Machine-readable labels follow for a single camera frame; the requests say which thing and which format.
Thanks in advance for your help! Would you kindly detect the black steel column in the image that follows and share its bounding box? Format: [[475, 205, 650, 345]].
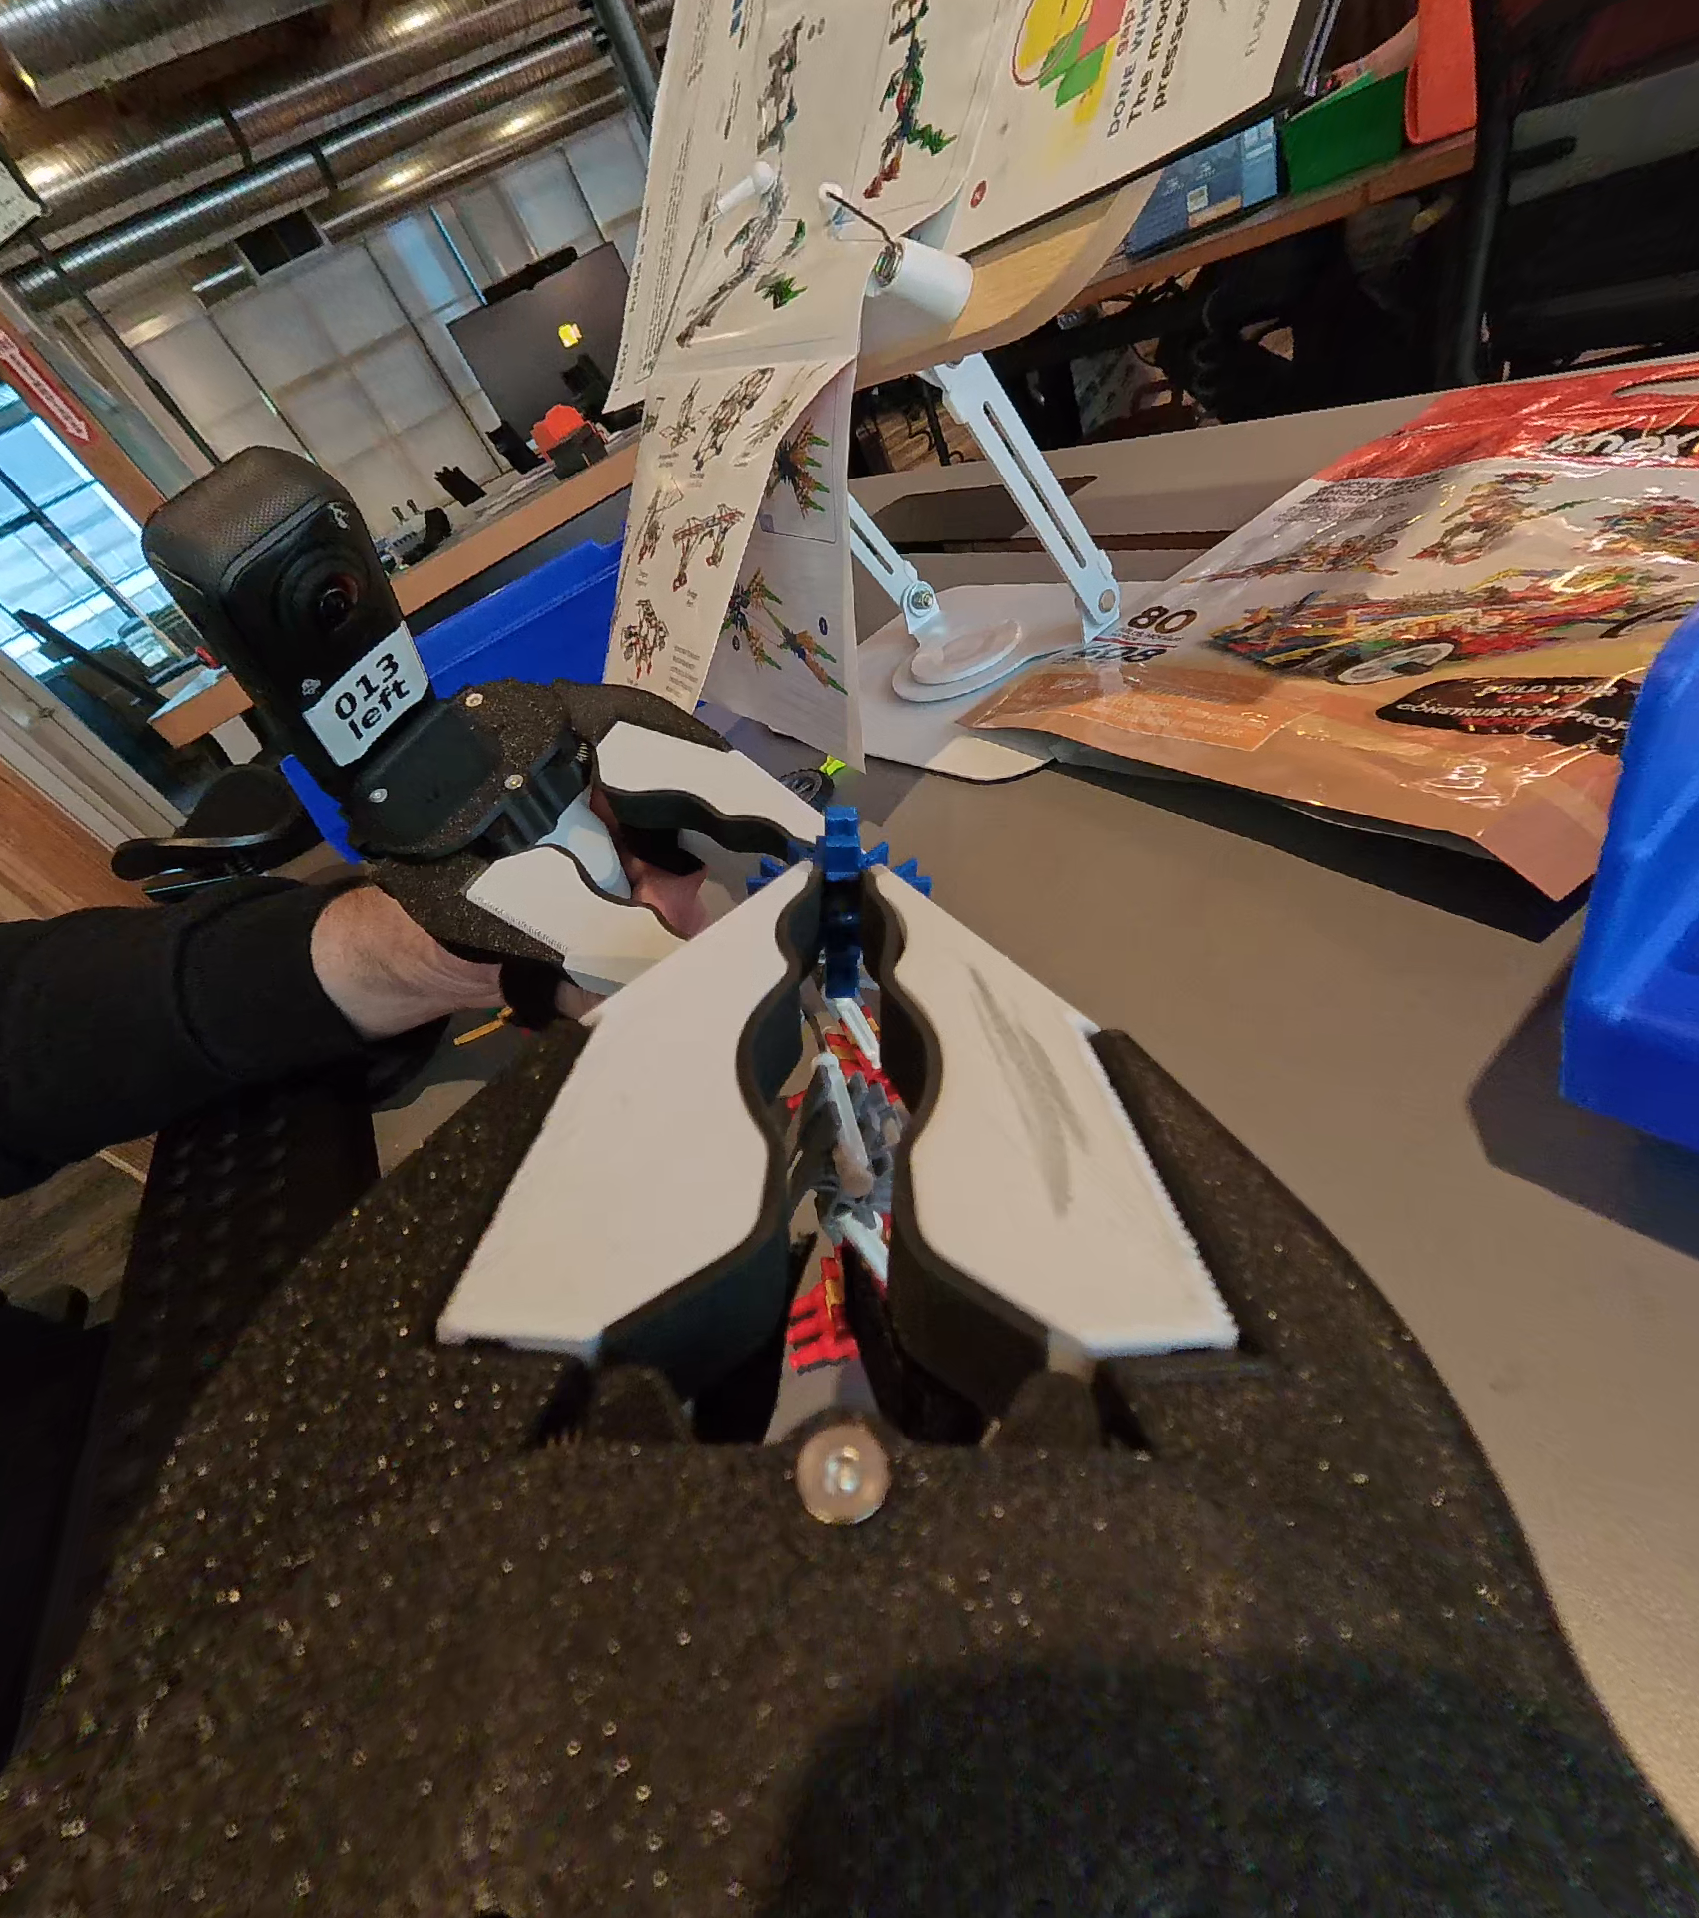
[[590, 0, 660, 130]]

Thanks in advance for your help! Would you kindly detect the blue plastic bin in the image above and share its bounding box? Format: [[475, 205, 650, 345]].
[[1561, 485, 1699, 1204], [284, 537, 625, 864]]

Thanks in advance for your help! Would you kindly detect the toy instruction booklet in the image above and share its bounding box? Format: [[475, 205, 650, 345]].
[[606, 0, 1308, 769]]

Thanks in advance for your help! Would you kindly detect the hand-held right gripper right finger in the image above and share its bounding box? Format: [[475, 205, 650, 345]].
[[862, 869, 1243, 1448]]

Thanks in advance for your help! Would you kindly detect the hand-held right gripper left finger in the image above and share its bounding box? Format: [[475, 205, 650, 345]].
[[438, 869, 817, 1448]]

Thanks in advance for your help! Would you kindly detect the person's left hand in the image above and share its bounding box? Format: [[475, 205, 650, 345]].
[[309, 864, 716, 1042]]

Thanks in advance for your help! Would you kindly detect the black monitor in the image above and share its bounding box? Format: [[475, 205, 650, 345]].
[[448, 242, 638, 436]]

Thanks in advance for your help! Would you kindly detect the printed toy set bag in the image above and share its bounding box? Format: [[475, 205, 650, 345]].
[[967, 345, 1699, 903]]

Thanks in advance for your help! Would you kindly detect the wooden side table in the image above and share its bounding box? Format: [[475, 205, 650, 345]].
[[1073, 130, 1699, 425]]

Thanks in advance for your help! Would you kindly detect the red wall sign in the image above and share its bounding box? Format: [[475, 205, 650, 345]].
[[0, 331, 97, 449]]

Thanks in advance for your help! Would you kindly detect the green plastic bin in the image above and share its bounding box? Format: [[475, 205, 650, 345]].
[[1277, 65, 1412, 193]]

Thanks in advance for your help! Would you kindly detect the white book stand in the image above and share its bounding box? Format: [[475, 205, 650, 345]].
[[709, 154, 1185, 788]]

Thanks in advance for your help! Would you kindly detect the silver air duct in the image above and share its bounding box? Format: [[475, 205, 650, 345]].
[[0, 76, 650, 298], [0, 0, 600, 110]]

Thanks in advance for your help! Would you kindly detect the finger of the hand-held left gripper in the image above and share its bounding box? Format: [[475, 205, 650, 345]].
[[462, 837, 709, 1000], [590, 720, 831, 881]]

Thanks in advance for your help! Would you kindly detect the orange fabric object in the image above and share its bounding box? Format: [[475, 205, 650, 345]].
[[1405, 0, 1480, 147]]

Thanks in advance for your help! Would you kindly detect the wooden work table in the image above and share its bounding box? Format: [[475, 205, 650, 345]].
[[150, 436, 638, 751]]

